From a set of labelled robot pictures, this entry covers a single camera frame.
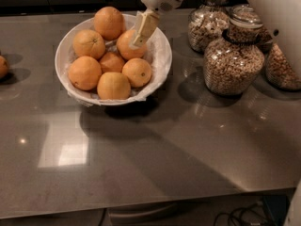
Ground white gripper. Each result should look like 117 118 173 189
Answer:
130 0 181 49

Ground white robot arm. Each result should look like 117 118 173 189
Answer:
132 0 301 226

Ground white bowl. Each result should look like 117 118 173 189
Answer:
55 18 172 106

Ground center small orange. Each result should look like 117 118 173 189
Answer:
100 52 125 73

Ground back left glass jar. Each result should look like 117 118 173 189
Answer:
188 0 229 54

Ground front glass cereal jar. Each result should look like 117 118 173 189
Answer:
203 5 264 96

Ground back right glass jar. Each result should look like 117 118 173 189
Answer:
257 26 273 53

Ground right hidden glass jar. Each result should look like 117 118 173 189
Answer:
265 43 301 91

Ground dark box under table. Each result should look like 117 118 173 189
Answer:
261 195 290 226

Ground black cables under table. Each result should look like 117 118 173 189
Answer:
213 201 267 226

